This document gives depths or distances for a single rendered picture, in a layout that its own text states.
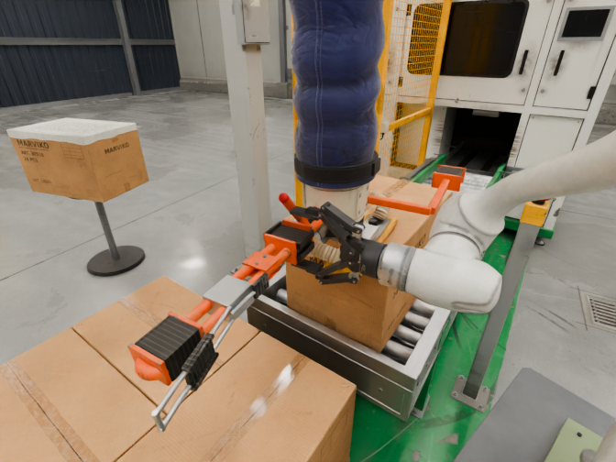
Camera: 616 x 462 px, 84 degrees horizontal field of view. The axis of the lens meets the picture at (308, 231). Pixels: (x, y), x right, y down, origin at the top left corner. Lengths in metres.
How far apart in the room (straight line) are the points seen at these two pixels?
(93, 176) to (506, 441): 2.25
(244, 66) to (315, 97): 1.24
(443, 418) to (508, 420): 0.90
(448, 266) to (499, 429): 0.41
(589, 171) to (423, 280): 0.29
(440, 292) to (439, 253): 0.07
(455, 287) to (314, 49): 0.55
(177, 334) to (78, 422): 0.72
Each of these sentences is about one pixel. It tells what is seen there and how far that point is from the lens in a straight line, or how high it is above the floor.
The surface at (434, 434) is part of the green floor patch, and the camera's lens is 1.78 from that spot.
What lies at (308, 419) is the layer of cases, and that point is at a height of 0.54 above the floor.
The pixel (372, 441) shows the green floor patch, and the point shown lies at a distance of 1.71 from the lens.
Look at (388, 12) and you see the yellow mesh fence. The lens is 2.15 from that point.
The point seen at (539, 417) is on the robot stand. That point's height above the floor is 0.75.
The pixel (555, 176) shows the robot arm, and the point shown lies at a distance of 0.57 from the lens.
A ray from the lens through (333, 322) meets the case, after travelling 1.27.
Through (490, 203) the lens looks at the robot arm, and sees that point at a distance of 0.71.
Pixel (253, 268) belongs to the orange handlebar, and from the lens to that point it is 0.72.
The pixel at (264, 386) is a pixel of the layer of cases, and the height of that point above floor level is 0.54.
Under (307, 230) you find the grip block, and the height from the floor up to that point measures 1.09.
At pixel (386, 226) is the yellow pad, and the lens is 1.08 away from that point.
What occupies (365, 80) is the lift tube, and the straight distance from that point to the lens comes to 0.83.
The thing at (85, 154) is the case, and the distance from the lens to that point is 2.36.
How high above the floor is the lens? 1.47
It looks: 29 degrees down
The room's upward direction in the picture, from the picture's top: straight up
